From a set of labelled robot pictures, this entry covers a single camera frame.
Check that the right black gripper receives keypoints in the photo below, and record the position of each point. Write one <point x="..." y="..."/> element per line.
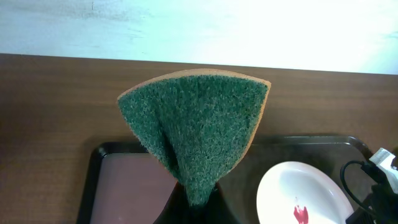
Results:
<point x="380" y="206"/>

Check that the white plate small red stain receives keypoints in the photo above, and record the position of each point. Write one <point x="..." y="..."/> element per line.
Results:
<point x="297" y="193"/>

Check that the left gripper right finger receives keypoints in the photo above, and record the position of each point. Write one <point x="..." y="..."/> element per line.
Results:
<point x="217" y="210"/>

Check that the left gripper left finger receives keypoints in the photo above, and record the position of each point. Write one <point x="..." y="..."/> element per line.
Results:
<point x="176" y="210"/>

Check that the orange green scrub sponge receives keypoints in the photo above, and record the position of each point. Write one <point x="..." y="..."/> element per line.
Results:
<point x="198" y="123"/>

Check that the small reddish brown tray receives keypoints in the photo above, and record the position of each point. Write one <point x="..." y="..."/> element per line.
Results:
<point x="124" y="184"/>

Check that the large dark brown tray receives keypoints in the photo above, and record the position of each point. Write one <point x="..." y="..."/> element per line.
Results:
<point x="326" y="153"/>

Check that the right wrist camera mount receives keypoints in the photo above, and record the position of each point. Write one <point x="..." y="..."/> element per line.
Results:
<point x="383" y="160"/>

